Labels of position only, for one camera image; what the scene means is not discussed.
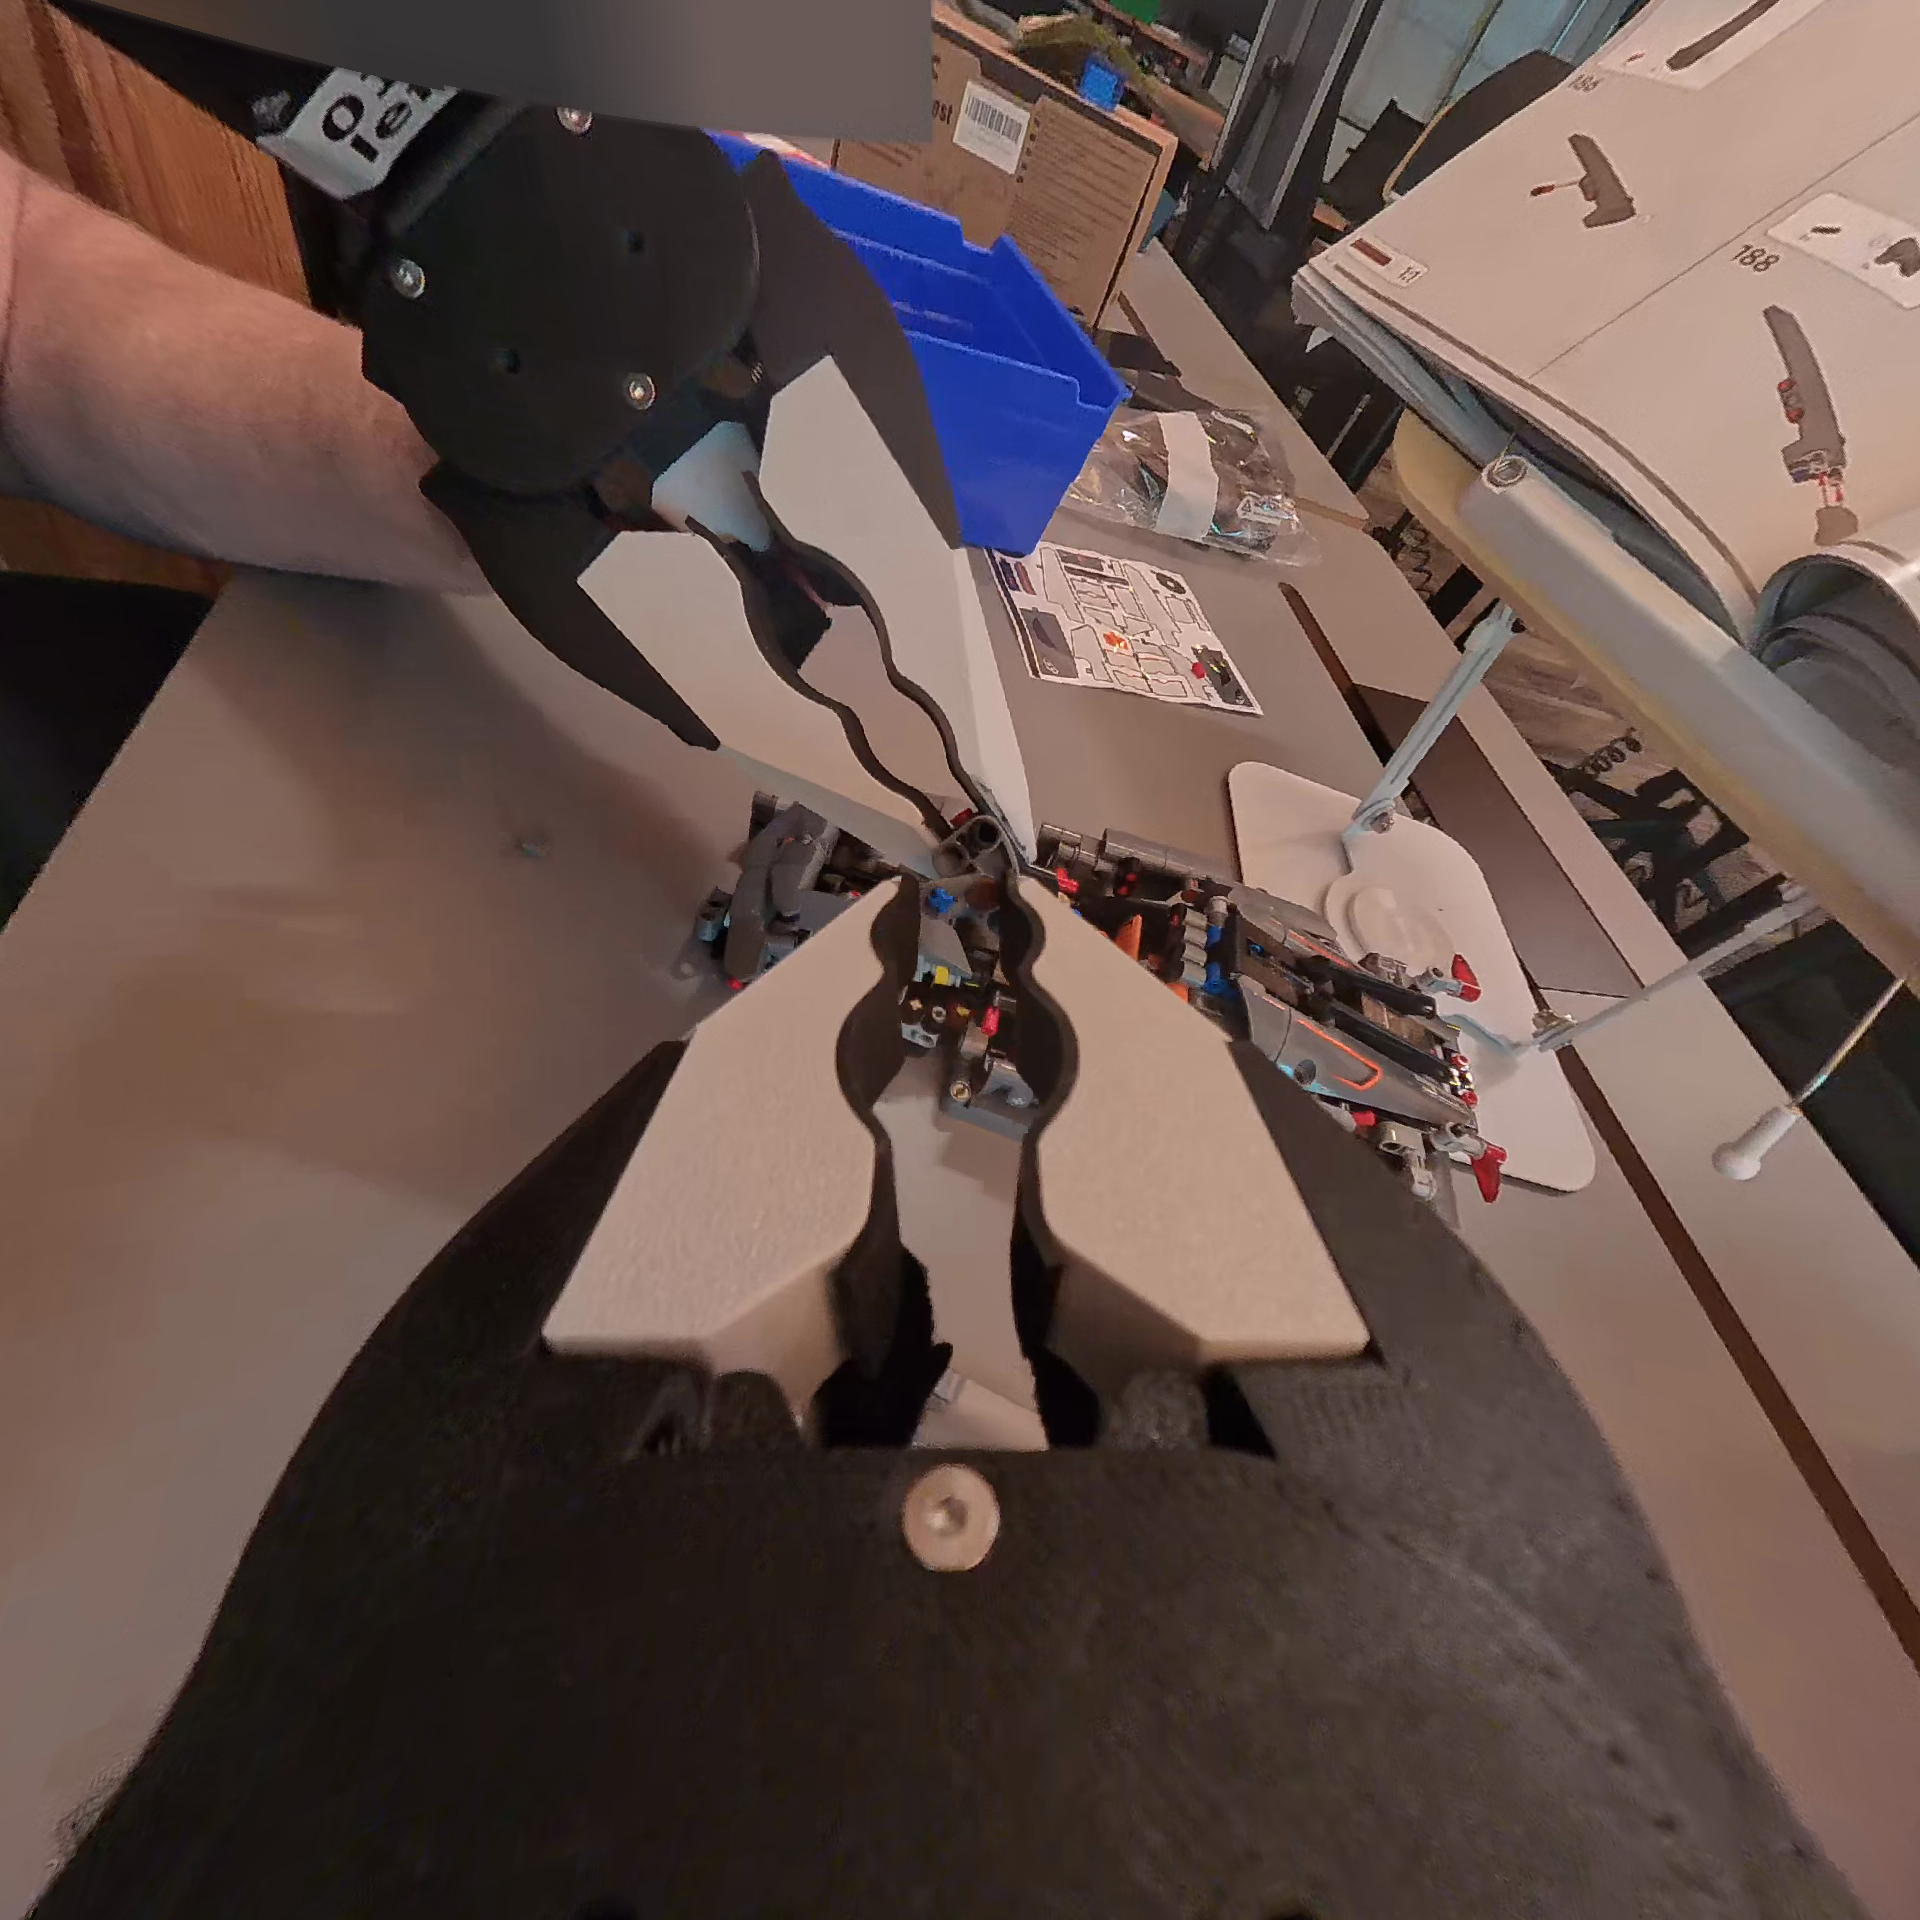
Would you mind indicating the open instruction booklet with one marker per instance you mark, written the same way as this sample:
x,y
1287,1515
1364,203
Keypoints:
x,y
1620,300

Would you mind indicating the clear plastic parts bag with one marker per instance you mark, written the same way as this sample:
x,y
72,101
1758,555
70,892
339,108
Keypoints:
x,y
1214,481

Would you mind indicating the white sticker sheet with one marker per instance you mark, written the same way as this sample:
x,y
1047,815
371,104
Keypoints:
x,y
1126,629

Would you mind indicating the person's left forearm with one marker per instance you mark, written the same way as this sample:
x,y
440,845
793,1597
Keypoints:
x,y
195,389

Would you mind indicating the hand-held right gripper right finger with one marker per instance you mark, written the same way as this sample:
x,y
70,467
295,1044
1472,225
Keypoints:
x,y
1184,1184

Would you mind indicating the long grey lego panel assembly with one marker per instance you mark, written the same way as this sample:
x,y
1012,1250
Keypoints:
x,y
975,852

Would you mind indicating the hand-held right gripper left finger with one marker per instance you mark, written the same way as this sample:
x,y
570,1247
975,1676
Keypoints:
x,y
720,1184

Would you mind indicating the blue plastic bin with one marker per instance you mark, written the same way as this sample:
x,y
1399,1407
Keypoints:
x,y
1020,420

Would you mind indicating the white book stand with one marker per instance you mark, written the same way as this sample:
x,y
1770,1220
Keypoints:
x,y
1289,809

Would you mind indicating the brown cardboard box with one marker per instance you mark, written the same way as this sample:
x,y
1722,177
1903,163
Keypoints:
x,y
1080,194

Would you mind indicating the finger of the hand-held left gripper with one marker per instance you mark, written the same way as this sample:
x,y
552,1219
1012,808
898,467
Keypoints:
x,y
886,569
704,645

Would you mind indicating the grey and orange lego car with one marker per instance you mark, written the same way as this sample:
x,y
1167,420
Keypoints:
x,y
1289,973

